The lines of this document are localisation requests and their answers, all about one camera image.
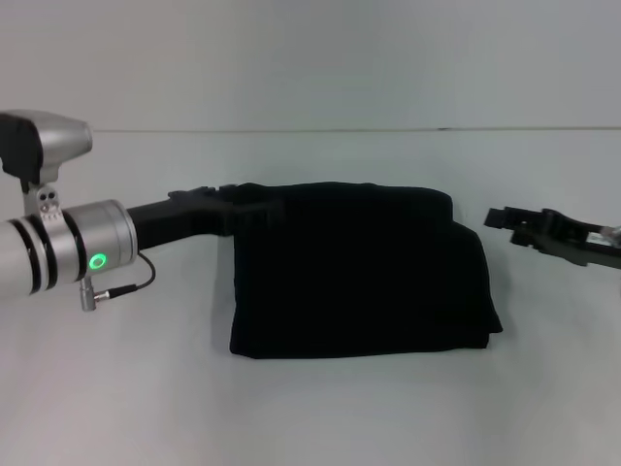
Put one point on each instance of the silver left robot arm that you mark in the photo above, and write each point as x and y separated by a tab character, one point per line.
73	242

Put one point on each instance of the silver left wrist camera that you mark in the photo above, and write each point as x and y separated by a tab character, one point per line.
48	141

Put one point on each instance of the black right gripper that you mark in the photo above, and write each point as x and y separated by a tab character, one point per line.
572	240

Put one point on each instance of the black shirt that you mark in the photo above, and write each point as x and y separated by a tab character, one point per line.
364	272

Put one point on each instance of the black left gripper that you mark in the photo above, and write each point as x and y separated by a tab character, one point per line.
184	216

